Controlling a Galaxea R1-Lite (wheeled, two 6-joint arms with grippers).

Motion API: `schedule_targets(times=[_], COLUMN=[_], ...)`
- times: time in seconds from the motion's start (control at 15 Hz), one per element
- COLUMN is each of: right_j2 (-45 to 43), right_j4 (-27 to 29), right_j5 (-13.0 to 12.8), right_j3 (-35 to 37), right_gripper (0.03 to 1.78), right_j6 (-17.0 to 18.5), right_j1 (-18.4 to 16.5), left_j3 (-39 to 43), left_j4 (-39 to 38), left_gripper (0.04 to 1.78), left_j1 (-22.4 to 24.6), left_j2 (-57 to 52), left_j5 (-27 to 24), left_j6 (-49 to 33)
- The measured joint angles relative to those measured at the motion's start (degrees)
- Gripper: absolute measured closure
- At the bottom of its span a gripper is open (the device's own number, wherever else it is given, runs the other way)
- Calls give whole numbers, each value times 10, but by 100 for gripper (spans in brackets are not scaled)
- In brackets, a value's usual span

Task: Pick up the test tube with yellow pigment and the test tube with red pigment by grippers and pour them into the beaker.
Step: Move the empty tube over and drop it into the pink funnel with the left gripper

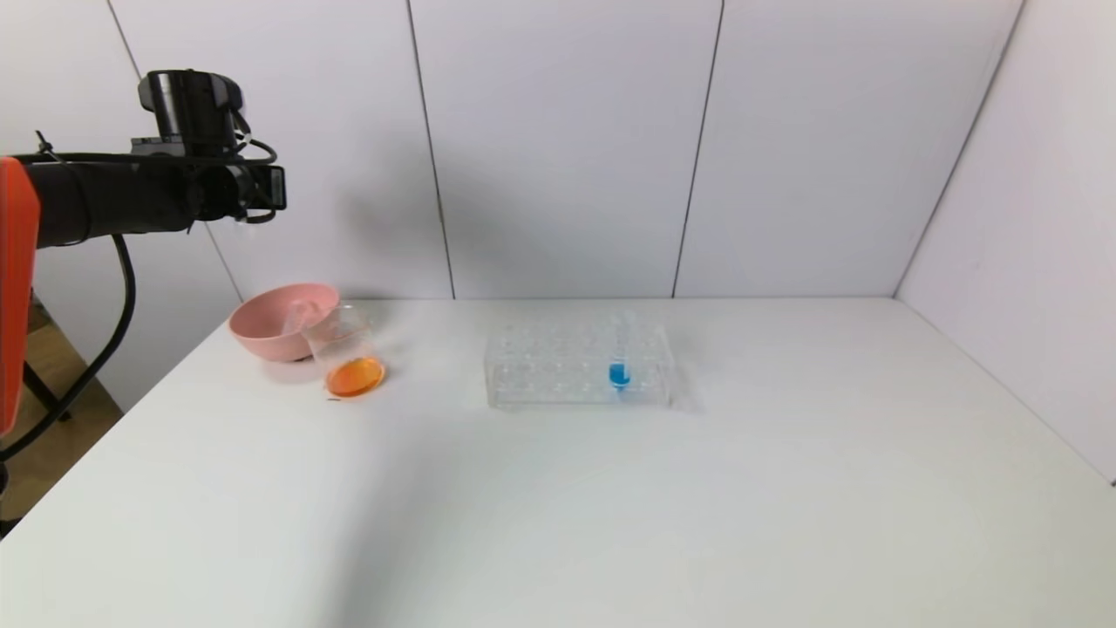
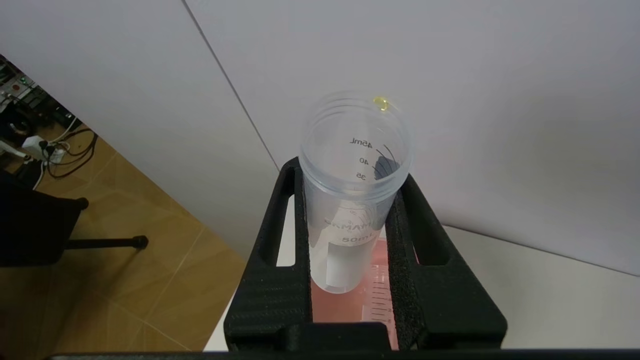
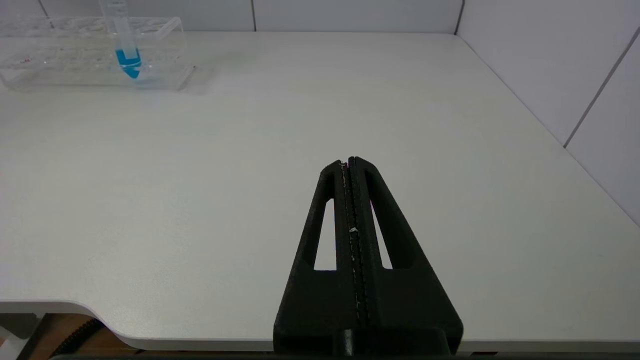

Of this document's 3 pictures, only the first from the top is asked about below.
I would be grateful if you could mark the pink bowl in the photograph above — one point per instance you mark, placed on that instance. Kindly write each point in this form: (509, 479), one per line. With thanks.
(266, 331)

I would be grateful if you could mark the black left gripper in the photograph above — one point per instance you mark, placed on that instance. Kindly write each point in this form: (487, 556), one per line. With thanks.
(275, 187)

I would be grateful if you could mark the black and orange left arm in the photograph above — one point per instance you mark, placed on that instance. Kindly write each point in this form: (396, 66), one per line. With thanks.
(105, 201)

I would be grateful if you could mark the clear acrylic test tube rack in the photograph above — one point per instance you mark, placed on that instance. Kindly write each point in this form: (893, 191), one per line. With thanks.
(540, 375)

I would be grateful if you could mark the test tube with blue pigment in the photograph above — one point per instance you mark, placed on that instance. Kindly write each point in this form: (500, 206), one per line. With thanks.
(619, 376)

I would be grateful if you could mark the clear glass beaker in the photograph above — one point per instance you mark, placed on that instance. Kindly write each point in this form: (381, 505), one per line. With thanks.
(353, 377)

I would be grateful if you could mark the test tube with red pigment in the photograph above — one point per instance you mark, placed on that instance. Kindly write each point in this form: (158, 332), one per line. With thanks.
(305, 316)

